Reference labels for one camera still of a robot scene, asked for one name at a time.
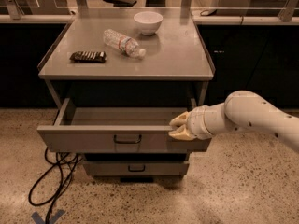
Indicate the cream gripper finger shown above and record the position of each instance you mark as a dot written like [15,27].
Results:
[179,120]
[182,133]

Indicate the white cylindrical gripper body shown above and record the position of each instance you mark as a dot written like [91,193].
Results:
[195,123]

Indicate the grey top drawer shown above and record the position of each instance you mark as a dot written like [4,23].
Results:
[115,130]

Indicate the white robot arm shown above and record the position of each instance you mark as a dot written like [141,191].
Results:
[242,111]

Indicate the grey metal drawer cabinet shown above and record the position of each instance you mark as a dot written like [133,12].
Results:
[173,74]

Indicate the clear plastic water bottle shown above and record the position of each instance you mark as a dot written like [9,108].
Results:
[124,43]

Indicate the white ceramic bowl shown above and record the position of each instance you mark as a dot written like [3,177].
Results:
[148,22]

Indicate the dark striped snack bar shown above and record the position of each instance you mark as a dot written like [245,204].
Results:
[88,57]

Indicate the blue tape floor marker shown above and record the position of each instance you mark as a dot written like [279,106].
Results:
[48,219]

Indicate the glass partition with frame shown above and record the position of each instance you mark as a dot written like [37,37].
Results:
[218,0]

